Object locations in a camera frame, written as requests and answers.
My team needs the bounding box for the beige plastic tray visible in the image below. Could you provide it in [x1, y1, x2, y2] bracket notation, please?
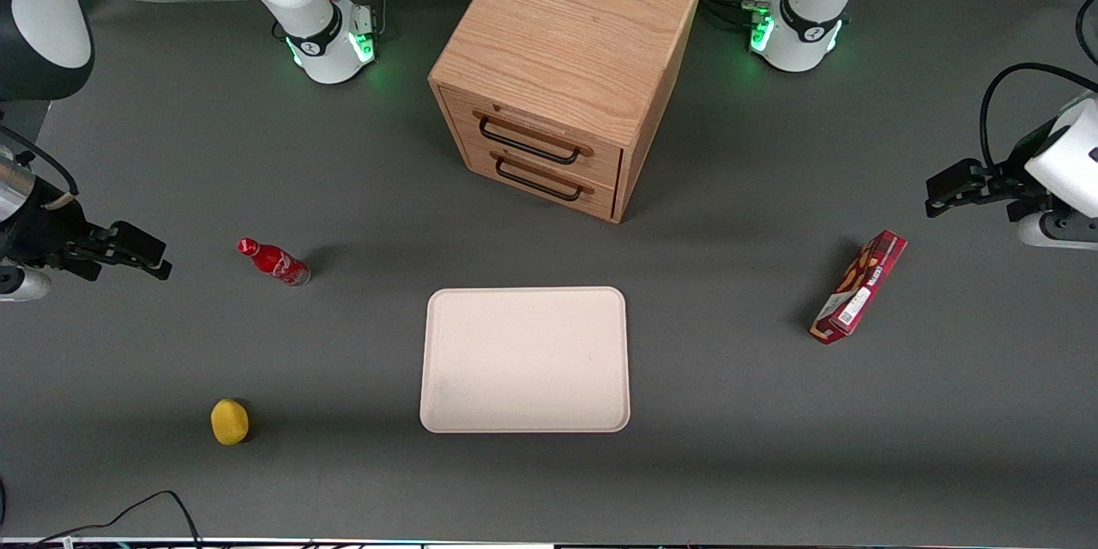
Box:
[419, 287, 631, 434]

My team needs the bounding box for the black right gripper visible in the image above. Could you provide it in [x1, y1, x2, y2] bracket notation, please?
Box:
[0, 189, 173, 281]

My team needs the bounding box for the wooden drawer front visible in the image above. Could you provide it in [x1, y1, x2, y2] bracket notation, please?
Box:
[439, 88, 624, 191]
[462, 144, 618, 220]

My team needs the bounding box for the red snack box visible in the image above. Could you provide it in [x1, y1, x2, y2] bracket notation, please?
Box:
[810, 229, 908, 346]

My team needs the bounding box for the black cable at table edge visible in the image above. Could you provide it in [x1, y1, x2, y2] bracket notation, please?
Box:
[1075, 0, 1098, 67]

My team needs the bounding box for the black metal drawer handle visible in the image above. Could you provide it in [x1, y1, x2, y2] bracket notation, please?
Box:
[478, 115, 582, 166]
[494, 155, 586, 203]

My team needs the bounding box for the red coke bottle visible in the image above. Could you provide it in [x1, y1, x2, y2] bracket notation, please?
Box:
[237, 238, 311, 287]

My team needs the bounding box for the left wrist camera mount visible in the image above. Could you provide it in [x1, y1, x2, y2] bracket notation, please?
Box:
[1017, 211, 1098, 252]

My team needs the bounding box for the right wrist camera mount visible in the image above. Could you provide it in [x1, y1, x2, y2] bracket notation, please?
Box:
[0, 264, 54, 304]

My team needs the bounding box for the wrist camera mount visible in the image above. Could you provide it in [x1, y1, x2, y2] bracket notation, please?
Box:
[1017, 211, 1098, 252]
[0, 264, 54, 304]

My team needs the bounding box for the wooden drawer cabinet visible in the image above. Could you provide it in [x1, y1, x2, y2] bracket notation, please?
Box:
[428, 0, 706, 225]

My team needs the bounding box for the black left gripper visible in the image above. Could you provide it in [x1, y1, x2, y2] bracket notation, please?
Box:
[924, 115, 1071, 225]

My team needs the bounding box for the thin black table cable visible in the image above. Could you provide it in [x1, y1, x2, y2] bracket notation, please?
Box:
[33, 490, 203, 549]

